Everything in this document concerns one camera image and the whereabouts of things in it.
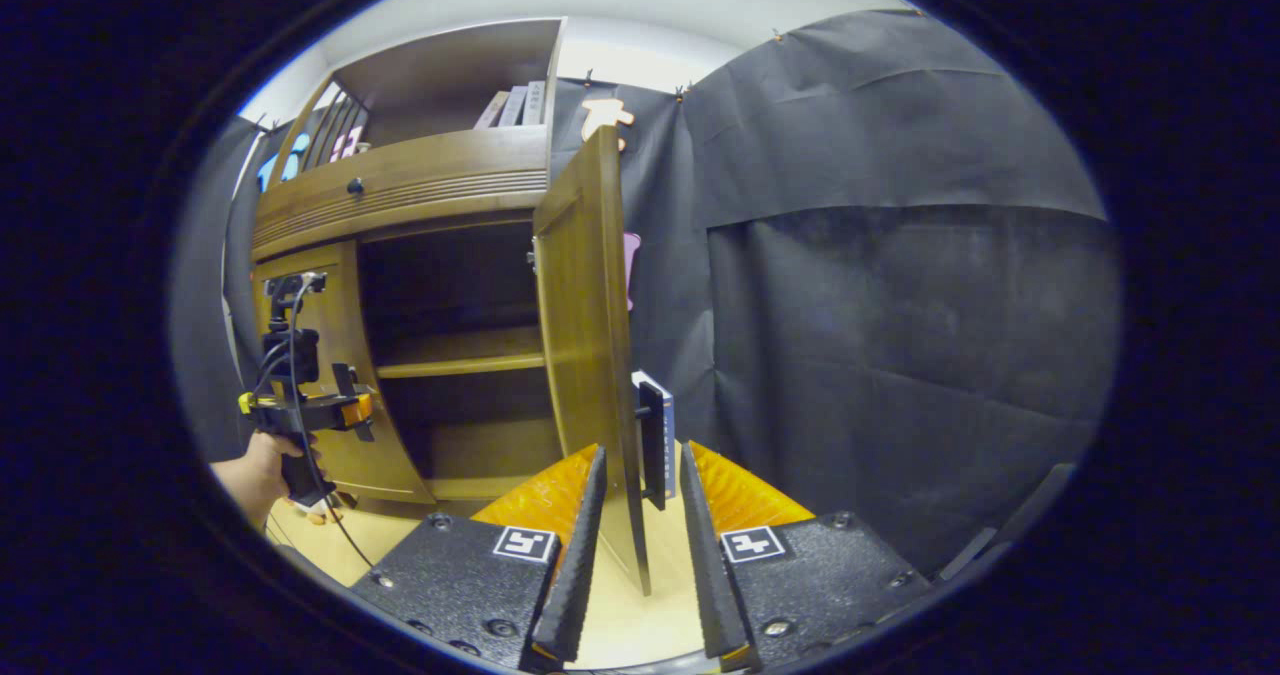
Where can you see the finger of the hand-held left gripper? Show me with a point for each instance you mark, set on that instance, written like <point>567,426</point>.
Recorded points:
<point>358,410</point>

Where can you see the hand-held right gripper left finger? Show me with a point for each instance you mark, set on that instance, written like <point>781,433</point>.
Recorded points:
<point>580,575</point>

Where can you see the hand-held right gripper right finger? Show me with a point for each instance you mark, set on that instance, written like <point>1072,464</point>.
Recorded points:
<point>705,575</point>

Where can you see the wooden shoe cabinet door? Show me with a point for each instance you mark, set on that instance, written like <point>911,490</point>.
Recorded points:
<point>335,335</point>
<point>585,305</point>

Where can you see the wooden double-door shoe cabinet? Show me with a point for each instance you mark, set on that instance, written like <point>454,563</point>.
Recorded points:
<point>450,65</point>

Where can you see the wooden inner shelf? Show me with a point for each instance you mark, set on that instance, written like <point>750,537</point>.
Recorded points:
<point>460,353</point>

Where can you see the blue book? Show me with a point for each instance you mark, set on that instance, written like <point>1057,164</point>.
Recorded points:
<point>669,425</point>

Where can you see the wooden drawer with black knob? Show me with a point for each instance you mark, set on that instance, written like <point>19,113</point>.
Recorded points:
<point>440,175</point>

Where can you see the grey book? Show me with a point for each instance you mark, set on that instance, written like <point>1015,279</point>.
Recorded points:
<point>513,106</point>

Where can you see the white book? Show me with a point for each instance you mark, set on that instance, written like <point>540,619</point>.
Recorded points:
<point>535,103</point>

